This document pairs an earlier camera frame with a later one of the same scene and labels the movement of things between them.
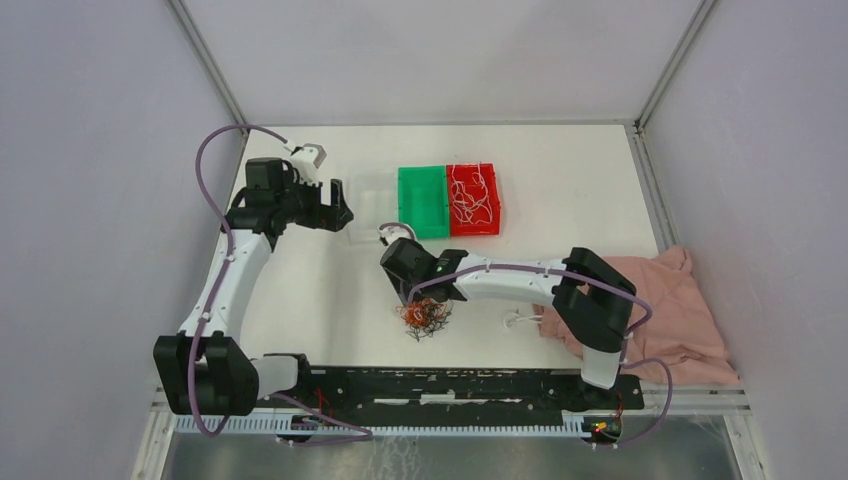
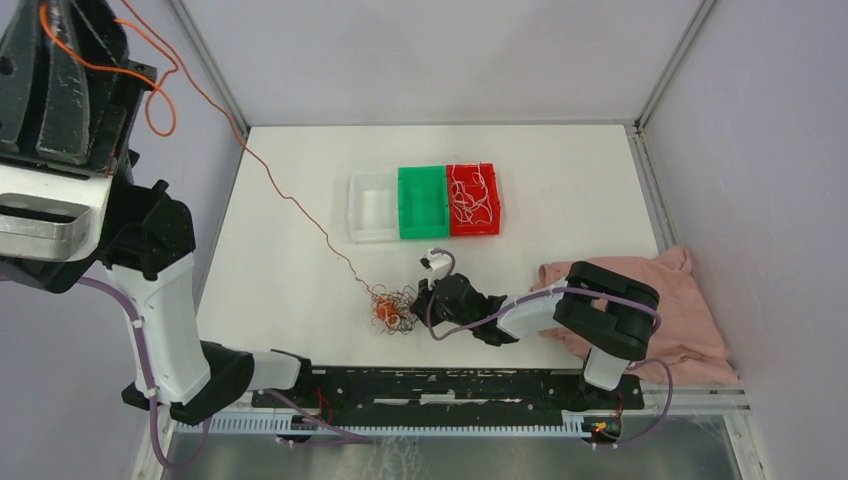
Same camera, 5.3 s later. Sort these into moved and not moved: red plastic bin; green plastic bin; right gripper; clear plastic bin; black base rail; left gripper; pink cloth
Moved: right gripper; left gripper
Not moved: red plastic bin; green plastic bin; black base rail; pink cloth; clear plastic bin
